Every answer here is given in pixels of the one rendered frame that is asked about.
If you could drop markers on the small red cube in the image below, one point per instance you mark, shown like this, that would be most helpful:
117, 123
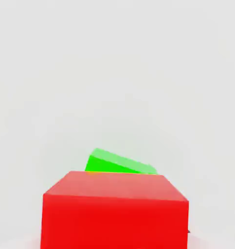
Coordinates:
114, 221

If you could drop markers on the small green cube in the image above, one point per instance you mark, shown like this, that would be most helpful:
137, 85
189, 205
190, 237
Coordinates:
101, 164

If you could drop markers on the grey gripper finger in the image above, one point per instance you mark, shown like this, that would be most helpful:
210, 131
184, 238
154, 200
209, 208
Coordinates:
188, 231

